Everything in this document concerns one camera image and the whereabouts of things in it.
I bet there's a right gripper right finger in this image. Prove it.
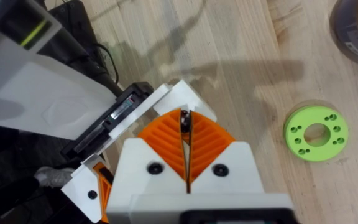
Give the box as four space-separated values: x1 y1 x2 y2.
188 110 265 194

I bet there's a black cable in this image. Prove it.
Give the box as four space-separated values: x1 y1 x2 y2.
91 42 120 85

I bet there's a green disc with holes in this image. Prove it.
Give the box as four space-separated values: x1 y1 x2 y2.
283 105 350 162

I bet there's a brown tape roll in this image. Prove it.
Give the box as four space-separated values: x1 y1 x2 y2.
329 0 358 68

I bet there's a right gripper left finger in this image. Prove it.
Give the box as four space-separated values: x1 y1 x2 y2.
106 108 188 215

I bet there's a grey crumpled cloth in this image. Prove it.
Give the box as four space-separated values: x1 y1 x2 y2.
34 166 75 189

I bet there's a small black screw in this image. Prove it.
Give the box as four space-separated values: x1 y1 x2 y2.
180 109 192 134

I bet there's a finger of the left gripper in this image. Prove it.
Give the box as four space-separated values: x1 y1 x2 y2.
61 154 115 224
152 79 218 121

